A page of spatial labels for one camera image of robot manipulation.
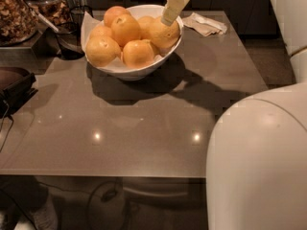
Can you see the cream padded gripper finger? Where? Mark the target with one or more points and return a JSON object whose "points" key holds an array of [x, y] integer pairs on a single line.
{"points": [[172, 10]]}

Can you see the white ceramic bowl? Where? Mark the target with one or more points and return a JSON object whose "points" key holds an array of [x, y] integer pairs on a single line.
{"points": [[117, 68]]}

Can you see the orange at bowl top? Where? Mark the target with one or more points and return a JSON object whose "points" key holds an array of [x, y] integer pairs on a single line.
{"points": [[112, 13]]}

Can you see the white paper bowl liner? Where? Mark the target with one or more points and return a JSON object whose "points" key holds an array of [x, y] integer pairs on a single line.
{"points": [[104, 53]]}

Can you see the crumpled paper napkin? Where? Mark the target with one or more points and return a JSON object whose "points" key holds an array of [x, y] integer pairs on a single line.
{"points": [[204, 25]]}

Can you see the small orange at left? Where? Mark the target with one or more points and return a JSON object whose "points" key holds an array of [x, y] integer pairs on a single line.
{"points": [[100, 30]]}

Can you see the dark glass cup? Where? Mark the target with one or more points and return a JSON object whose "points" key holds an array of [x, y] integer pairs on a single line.
{"points": [[69, 34]]}

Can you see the large glass snack jar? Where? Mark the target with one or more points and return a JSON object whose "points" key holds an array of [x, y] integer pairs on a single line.
{"points": [[17, 22]]}

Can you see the white shoe under table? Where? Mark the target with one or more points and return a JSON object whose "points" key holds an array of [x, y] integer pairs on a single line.
{"points": [[45, 217]]}

